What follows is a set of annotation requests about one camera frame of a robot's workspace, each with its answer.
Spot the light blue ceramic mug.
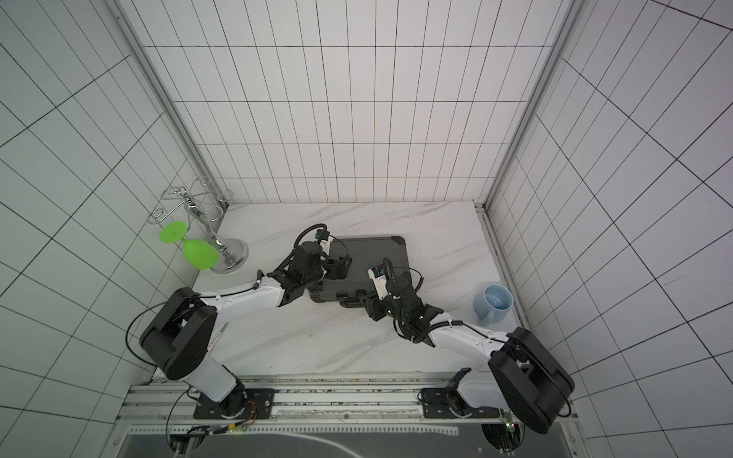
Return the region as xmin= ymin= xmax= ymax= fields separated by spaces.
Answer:
xmin=473 ymin=284 xmax=515 ymax=327

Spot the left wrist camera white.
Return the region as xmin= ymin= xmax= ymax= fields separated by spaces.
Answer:
xmin=316 ymin=228 xmax=332 ymax=256

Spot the dark grey poker set case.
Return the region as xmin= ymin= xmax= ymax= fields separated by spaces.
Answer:
xmin=308 ymin=236 xmax=412 ymax=308

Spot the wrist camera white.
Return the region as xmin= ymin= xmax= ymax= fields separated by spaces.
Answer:
xmin=368 ymin=266 xmax=389 ymax=301
xmin=316 ymin=228 xmax=332 ymax=256

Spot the chrome wire glass rack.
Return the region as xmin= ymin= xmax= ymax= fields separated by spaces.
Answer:
xmin=147 ymin=177 xmax=249 ymax=274

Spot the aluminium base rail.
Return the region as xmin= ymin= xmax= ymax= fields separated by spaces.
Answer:
xmin=116 ymin=373 xmax=580 ymax=436

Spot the metal spoon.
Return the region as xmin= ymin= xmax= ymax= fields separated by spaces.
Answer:
xmin=207 ymin=324 xmax=227 ymax=351

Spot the green plastic wine glass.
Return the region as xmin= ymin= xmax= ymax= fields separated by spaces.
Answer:
xmin=160 ymin=221 xmax=219 ymax=271

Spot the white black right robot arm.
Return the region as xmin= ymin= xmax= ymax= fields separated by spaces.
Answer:
xmin=357 ymin=263 xmax=575 ymax=433

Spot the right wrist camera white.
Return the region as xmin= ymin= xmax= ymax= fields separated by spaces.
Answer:
xmin=368 ymin=266 xmax=389 ymax=301

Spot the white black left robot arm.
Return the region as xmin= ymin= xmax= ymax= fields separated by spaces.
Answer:
xmin=139 ymin=237 xmax=352 ymax=411

